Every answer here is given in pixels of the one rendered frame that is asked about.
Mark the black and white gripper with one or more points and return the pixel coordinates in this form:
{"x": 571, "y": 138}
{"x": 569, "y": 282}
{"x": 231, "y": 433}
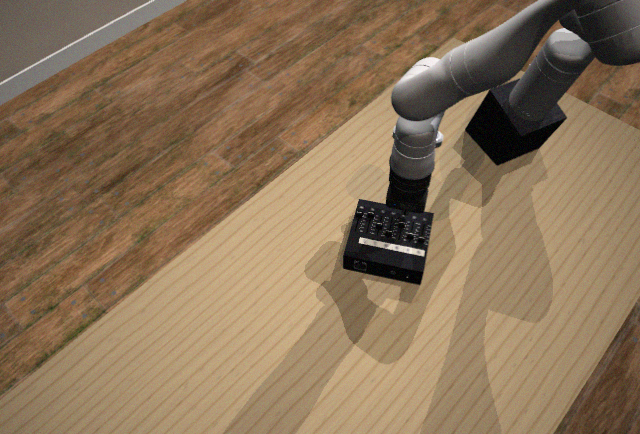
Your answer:
{"x": 409, "y": 177}

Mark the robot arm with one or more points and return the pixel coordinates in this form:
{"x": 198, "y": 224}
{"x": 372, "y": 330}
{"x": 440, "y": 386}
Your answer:
{"x": 490, "y": 60}

